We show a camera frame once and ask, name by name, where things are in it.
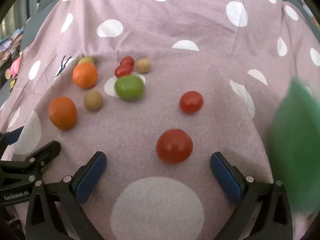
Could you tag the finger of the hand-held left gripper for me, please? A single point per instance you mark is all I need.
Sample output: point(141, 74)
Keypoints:
point(13, 135)
point(37, 156)

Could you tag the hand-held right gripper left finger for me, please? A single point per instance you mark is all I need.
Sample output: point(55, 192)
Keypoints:
point(91, 178)

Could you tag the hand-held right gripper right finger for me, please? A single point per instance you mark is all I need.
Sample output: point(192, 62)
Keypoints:
point(226, 178)

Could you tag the orange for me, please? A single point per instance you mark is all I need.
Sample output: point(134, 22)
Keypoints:
point(85, 75)
point(62, 113)

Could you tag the large red tomato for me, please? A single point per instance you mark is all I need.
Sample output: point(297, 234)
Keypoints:
point(174, 145)

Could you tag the green plastic plate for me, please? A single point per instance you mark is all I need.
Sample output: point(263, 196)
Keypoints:
point(295, 150)

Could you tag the green round fruit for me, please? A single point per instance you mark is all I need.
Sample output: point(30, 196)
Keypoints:
point(129, 88)

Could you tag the yellow-green fruit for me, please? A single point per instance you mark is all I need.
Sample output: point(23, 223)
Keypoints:
point(86, 60)

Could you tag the pink toy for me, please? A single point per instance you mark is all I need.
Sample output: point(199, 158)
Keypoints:
point(15, 67)

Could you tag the small yellow fruit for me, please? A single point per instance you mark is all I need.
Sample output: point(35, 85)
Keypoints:
point(93, 100)

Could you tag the small red tomato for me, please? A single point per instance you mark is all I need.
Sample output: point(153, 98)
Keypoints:
point(123, 70)
point(127, 60)

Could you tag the pink polka dot blanket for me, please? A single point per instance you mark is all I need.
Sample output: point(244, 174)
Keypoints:
point(175, 42)

